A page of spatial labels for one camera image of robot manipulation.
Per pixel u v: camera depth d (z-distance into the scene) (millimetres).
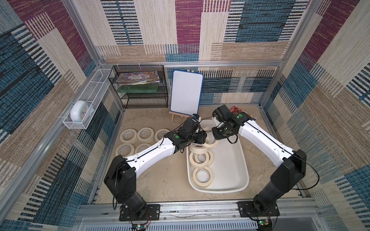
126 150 957
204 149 834
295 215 730
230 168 871
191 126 609
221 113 641
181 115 1057
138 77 852
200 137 713
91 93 816
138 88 940
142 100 1191
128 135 1037
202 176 844
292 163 427
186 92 969
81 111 627
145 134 1037
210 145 793
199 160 874
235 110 1155
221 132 700
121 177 425
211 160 877
